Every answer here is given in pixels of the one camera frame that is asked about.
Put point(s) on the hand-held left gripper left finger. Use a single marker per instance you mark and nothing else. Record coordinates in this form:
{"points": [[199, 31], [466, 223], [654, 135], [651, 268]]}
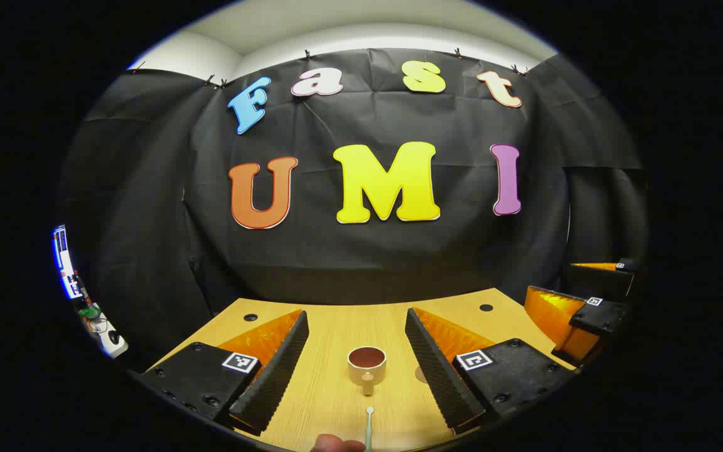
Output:
{"points": [[273, 376]]}

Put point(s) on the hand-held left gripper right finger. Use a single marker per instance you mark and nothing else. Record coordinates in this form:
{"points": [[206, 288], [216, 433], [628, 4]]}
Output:
{"points": [[440, 376]]}

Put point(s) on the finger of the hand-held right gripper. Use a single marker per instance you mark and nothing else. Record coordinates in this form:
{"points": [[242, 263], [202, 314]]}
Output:
{"points": [[600, 282], [600, 317]]}

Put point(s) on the round brown coaster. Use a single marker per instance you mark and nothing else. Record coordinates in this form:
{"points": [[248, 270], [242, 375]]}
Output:
{"points": [[420, 375]]}

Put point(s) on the beige cup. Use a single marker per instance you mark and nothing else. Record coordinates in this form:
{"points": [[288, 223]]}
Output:
{"points": [[356, 371]]}

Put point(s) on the pale green toothbrush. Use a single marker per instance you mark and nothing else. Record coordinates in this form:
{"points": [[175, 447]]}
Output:
{"points": [[368, 433]]}

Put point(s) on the wooden desktop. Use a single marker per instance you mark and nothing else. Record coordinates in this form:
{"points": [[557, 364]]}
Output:
{"points": [[336, 389]]}

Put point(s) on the black backdrop cloth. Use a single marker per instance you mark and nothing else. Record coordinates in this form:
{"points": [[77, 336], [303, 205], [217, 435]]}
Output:
{"points": [[361, 251]]}

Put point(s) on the lit computer monitor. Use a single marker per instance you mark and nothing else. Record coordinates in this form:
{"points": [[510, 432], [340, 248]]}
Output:
{"points": [[63, 260]]}

